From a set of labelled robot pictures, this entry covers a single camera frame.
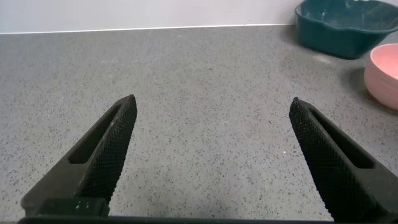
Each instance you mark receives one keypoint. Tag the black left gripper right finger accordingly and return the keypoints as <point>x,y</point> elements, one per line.
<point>335,168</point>

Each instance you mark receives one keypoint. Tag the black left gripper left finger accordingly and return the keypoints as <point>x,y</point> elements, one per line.
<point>93,168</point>

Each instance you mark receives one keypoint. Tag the pink round bowl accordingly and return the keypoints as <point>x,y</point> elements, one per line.
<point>384,77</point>

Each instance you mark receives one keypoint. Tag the teal square plastic bowl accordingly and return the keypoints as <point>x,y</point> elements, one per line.
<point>339,34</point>

